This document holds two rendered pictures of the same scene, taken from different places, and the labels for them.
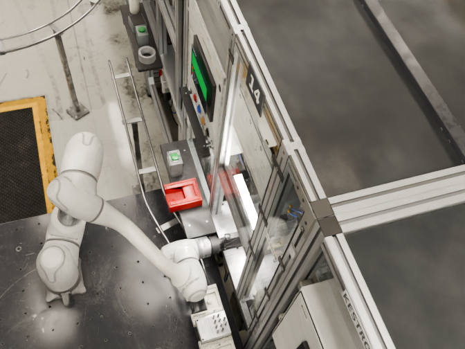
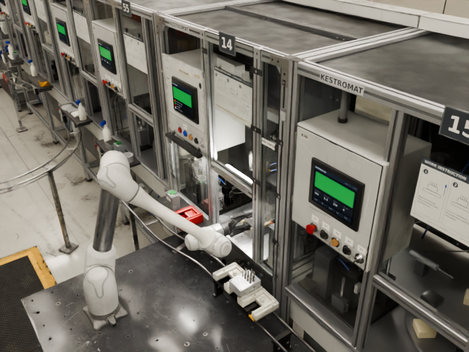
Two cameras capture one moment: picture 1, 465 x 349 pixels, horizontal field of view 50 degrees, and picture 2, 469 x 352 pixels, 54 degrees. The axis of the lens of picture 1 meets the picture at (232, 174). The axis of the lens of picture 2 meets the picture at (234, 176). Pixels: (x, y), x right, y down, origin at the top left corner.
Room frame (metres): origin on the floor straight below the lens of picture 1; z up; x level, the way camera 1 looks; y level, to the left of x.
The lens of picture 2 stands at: (-1.12, 0.27, 2.53)
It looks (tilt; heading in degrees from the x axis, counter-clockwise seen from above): 31 degrees down; 351
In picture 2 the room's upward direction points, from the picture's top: 1 degrees counter-clockwise
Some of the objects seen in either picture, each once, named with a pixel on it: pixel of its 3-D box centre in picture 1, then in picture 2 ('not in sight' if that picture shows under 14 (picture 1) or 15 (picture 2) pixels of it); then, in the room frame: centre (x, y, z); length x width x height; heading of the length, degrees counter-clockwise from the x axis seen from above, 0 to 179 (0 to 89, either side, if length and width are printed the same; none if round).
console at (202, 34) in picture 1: (232, 74); (202, 98); (1.31, 0.07, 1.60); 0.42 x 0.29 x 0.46; 26
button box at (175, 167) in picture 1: (176, 163); (174, 200); (1.27, 0.27, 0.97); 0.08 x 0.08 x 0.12; 26
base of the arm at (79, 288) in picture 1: (63, 281); (105, 311); (0.69, 0.68, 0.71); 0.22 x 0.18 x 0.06; 26
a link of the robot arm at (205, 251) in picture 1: (203, 247); (216, 232); (0.85, 0.07, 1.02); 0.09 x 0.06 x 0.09; 26
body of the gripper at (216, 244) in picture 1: (219, 244); (227, 228); (0.88, 0.00, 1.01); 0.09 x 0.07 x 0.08; 116
